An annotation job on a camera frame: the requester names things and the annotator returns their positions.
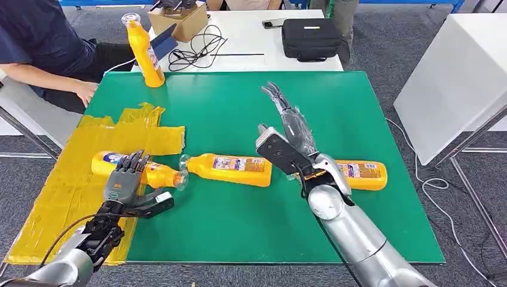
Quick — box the person across the desk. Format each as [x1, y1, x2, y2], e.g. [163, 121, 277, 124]
[206, 0, 283, 11]

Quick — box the green table mat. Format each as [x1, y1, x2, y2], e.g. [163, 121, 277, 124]
[85, 71, 445, 265]

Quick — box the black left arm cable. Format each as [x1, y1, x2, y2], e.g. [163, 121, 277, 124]
[38, 213, 121, 270]

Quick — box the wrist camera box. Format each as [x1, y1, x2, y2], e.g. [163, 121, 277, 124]
[126, 191, 175, 220]
[255, 126, 317, 177]

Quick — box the black coiled cable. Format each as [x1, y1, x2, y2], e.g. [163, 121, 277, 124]
[168, 24, 228, 73]

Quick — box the white side table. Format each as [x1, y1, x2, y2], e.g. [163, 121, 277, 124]
[393, 14, 507, 166]

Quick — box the steel table frame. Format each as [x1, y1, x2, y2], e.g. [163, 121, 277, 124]
[433, 103, 507, 258]

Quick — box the seated person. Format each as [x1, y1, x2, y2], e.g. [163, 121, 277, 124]
[0, 0, 136, 115]

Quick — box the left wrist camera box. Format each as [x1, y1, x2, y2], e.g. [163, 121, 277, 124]
[126, 191, 175, 220]

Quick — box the person's right hand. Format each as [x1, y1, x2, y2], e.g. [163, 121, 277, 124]
[74, 81, 100, 108]

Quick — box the blue metal rack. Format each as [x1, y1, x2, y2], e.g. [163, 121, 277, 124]
[358, 0, 465, 13]

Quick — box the white desk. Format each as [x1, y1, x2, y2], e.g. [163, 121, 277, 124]
[130, 9, 344, 73]

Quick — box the black carry case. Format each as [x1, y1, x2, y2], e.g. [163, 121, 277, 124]
[281, 18, 343, 63]

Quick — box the pale side table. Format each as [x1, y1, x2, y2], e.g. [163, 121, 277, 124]
[0, 69, 82, 161]

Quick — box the yellow plastic sheet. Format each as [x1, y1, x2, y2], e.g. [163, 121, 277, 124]
[4, 102, 187, 267]

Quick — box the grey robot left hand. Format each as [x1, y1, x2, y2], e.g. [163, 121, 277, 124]
[103, 149, 164, 207]

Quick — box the dark smartphone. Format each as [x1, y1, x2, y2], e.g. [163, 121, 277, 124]
[262, 18, 288, 30]

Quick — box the white charging cable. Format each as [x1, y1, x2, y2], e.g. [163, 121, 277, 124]
[103, 57, 136, 76]

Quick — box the cardboard box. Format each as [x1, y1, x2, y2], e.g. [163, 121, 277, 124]
[147, 2, 209, 44]

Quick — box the black device in box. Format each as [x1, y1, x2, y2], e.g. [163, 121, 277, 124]
[150, 0, 199, 16]

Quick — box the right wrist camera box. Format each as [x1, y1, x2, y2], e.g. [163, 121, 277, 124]
[255, 126, 317, 177]

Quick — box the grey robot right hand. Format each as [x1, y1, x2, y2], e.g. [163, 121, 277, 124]
[261, 81, 319, 158]

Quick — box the orange drink bottle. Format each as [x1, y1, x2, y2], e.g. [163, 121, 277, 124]
[91, 150, 190, 191]
[179, 153, 274, 188]
[288, 159, 389, 192]
[121, 13, 166, 88]

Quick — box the standing person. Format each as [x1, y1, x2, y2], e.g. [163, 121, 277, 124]
[309, 0, 361, 68]

